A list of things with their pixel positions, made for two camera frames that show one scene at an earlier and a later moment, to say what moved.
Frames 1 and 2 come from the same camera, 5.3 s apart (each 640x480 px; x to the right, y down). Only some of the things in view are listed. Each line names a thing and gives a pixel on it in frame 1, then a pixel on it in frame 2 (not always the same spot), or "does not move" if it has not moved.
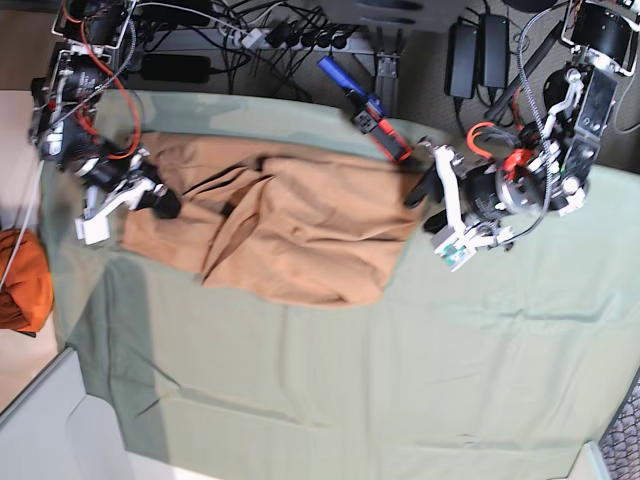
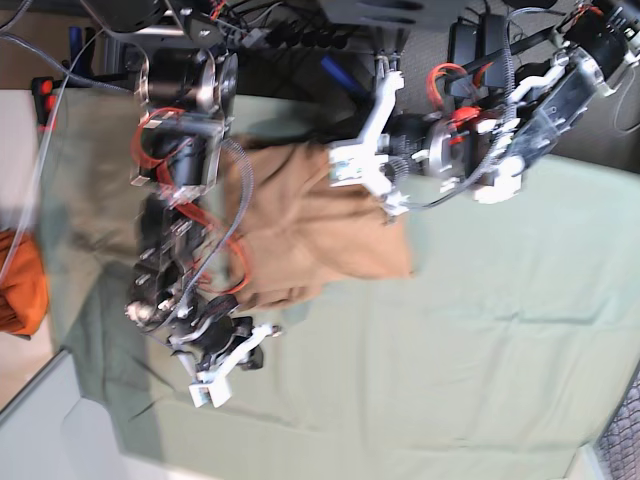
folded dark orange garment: (26, 295) does not move
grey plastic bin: (56, 430) does not move
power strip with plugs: (284, 36) does not move
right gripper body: (145, 178) -> (212, 337)
